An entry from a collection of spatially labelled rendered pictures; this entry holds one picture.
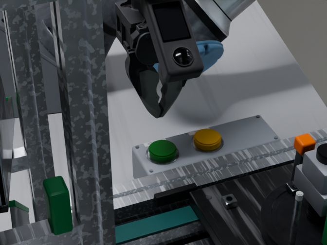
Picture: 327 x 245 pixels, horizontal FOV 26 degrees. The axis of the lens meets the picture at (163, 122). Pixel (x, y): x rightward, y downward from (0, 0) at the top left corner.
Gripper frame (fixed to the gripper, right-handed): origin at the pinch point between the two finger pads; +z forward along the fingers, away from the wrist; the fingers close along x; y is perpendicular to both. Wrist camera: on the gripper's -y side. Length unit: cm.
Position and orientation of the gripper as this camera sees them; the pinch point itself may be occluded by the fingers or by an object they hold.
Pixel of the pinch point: (160, 112)
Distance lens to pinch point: 96.1
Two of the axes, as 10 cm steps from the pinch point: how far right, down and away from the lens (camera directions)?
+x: -9.3, 2.3, -3.0
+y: -3.7, -5.6, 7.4
